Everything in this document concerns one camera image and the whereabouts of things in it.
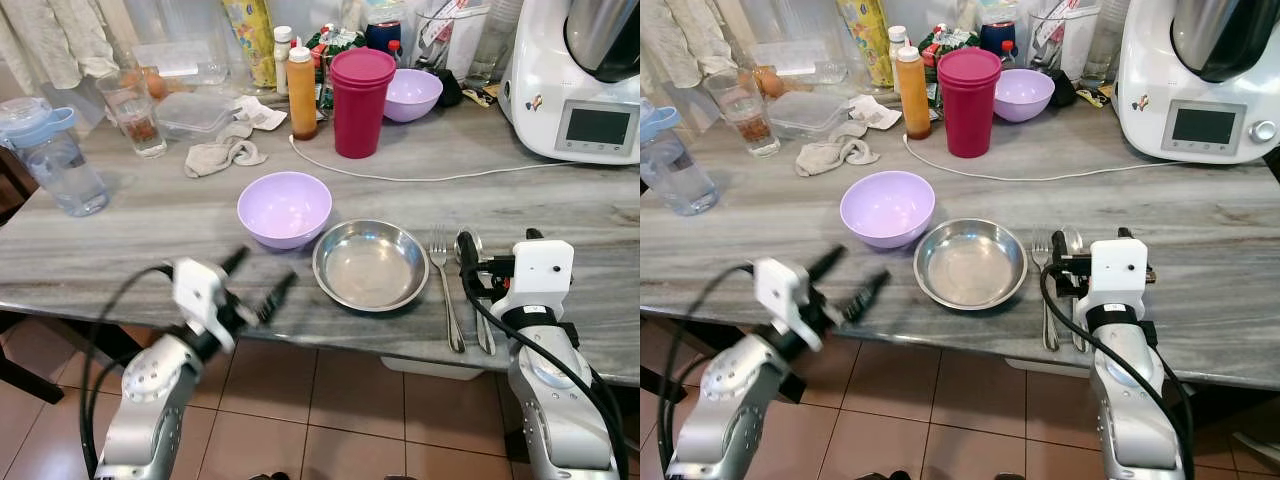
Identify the steel spoon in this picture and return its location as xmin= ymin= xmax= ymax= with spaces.
xmin=455 ymin=226 xmax=498 ymax=357
xmin=1060 ymin=225 xmax=1092 ymax=354

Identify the steel fork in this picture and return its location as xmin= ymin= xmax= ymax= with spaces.
xmin=1030 ymin=229 xmax=1062 ymax=354
xmin=429 ymin=227 xmax=468 ymax=355

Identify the lilac plastic bowl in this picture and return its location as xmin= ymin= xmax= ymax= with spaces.
xmin=384 ymin=67 xmax=445 ymax=125
xmin=994 ymin=67 xmax=1056 ymax=125
xmin=840 ymin=170 xmax=938 ymax=250
xmin=237 ymin=171 xmax=334 ymax=251

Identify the stainless steel plate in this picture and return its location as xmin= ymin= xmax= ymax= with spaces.
xmin=913 ymin=217 xmax=1030 ymax=312
xmin=312 ymin=219 xmax=431 ymax=314

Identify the grey crumpled cloth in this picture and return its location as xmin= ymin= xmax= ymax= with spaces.
xmin=183 ymin=121 xmax=270 ymax=180
xmin=794 ymin=121 xmax=882 ymax=179

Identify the clear lidded plastic container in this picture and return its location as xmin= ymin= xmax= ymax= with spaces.
xmin=154 ymin=91 xmax=239 ymax=142
xmin=767 ymin=91 xmax=852 ymax=142

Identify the white crumpled napkin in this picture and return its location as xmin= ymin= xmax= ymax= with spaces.
xmin=234 ymin=94 xmax=290 ymax=132
xmin=847 ymin=94 xmax=904 ymax=132

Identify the clear water jug blue lid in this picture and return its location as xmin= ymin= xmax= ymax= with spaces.
xmin=640 ymin=97 xmax=720 ymax=218
xmin=0 ymin=96 xmax=110 ymax=219

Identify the clear drinking glass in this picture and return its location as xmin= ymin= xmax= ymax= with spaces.
xmin=702 ymin=69 xmax=782 ymax=160
xmin=96 ymin=69 xmax=169 ymax=160

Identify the magenta lidded tumbler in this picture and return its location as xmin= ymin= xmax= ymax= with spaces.
xmin=936 ymin=46 xmax=1004 ymax=160
xmin=329 ymin=46 xmax=399 ymax=160

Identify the orange sauce bottle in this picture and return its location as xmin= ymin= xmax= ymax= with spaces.
xmin=286 ymin=44 xmax=320 ymax=142
xmin=894 ymin=44 xmax=933 ymax=142

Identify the white kitchen cooking machine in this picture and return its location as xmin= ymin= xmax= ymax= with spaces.
xmin=497 ymin=0 xmax=641 ymax=166
xmin=1112 ymin=0 xmax=1280 ymax=166

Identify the stack of clear cups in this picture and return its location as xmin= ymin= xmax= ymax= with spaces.
xmin=1082 ymin=0 xmax=1133 ymax=87
xmin=468 ymin=0 xmax=527 ymax=87

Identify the clear measuring jug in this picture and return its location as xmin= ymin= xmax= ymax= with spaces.
xmin=409 ymin=0 xmax=493 ymax=83
xmin=1024 ymin=0 xmax=1101 ymax=83

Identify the large clear storage box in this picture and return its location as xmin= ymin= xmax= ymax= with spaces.
xmin=745 ymin=38 xmax=849 ymax=87
xmin=128 ymin=38 xmax=233 ymax=87

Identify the yellow printed packet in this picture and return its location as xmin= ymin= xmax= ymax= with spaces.
xmin=221 ymin=0 xmax=279 ymax=90
xmin=834 ymin=0 xmax=895 ymax=90

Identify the dark blue jar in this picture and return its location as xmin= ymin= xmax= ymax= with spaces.
xmin=977 ymin=8 xmax=1020 ymax=57
xmin=364 ymin=8 xmax=407 ymax=57

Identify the green snack packet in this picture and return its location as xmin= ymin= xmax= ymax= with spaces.
xmin=304 ymin=24 xmax=368 ymax=107
xmin=917 ymin=24 xmax=978 ymax=107

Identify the beige hanging towel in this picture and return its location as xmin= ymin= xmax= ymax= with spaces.
xmin=640 ymin=0 xmax=739 ymax=86
xmin=0 ymin=0 xmax=123 ymax=93

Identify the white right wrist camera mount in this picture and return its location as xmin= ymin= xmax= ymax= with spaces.
xmin=494 ymin=239 xmax=577 ymax=321
xmin=1085 ymin=238 xmax=1153 ymax=313

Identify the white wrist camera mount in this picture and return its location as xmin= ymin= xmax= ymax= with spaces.
xmin=752 ymin=257 xmax=817 ymax=347
xmin=172 ymin=258 xmax=234 ymax=347
xmin=494 ymin=239 xmax=577 ymax=321
xmin=1085 ymin=238 xmax=1153 ymax=313

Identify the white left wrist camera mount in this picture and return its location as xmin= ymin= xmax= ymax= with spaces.
xmin=172 ymin=258 xmax=234 ymax=347
xmin=752 ymin=257 xmax=817 ymax=347

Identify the white power cable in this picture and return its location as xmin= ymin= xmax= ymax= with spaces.
xmin=902 ymin=134 xmax=1183 ymax=184
xmin=289 ymin=134 xmax=566 ymax=184

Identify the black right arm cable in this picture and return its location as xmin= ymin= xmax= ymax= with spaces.
xmin=1038 ymin=262 xmax=1198 ymax=480
xmin=462 ymin=270 xmax=633 ymax=480

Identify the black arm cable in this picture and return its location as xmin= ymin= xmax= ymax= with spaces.
xmin=79 ymin=264 xmax=183 ymax=476
xmin=655 ymin=261 xmax=758 ymax=476
xmin=462 ymin=270 xmax=633 ymax=480
xmin=1038 ymin=262 xmax=1198 ymax=480

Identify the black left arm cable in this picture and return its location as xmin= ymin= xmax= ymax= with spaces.
xmin=655 ymin=261 xmax=758 ymax=476
xmin=79 ymin=264 xmax=183 ymax=476

